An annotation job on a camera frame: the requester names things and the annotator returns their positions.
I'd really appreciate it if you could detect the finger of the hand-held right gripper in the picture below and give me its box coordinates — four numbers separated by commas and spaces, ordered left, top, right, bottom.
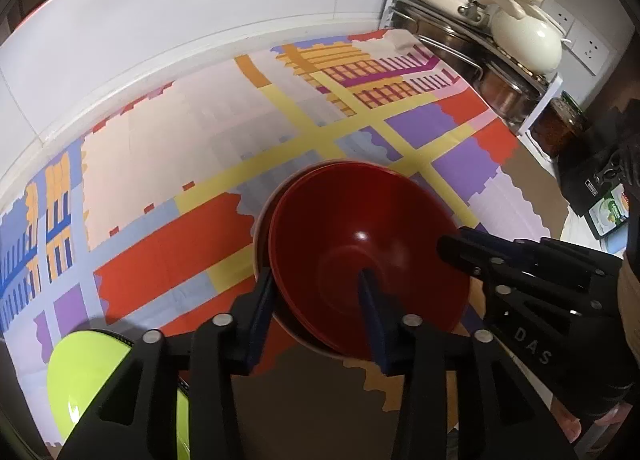
436, 234, 533, 293
457, 226, 551, 263

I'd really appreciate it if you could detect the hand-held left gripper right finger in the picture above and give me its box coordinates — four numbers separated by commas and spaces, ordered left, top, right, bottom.
357, 267, 576, 460

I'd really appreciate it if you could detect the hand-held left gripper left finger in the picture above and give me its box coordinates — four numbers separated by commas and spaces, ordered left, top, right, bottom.
55, 267, 276, 460

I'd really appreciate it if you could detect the white bowl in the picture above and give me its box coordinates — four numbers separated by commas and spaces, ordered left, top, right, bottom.
251, 160, 381, 360

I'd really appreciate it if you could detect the red and black bowl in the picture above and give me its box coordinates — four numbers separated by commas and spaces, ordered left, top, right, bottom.
268, 163, 471, 361

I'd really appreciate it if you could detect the green plate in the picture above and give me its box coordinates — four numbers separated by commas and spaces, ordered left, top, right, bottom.
46, 330, 191, 460

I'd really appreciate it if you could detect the person's right hand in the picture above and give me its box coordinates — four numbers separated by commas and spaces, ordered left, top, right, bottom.
552, 310, 640, 443

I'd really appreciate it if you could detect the black box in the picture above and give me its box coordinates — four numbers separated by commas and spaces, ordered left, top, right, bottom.
557, 140, 632, 218

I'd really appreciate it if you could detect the green printed packet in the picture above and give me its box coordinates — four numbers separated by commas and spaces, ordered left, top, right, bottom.
587, 184, 632, 239

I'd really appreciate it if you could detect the glass jar with brown contents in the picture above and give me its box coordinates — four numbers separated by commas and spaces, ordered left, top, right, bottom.
530, 90, 589, 159

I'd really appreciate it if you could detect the copper-bottom steel pot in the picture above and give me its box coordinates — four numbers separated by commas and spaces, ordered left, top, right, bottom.
477, 65, 542, 124

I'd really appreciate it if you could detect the colourful patterned table mat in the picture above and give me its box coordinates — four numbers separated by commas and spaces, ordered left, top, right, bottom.
0, 29, 553, 446

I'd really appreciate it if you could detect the cream teapot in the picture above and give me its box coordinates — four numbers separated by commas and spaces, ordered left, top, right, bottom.
475, 0, 564, 75

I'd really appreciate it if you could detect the stainless steel pot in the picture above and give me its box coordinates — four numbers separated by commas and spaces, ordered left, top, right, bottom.
400, 7, 483, 84

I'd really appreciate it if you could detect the corner pot rack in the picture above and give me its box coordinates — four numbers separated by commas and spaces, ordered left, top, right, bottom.
382, 0, 563, 137

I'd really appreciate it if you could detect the white wall socket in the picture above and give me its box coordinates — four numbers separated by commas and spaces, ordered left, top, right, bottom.
570, 22, 612, 76
542, 0, 577, 37

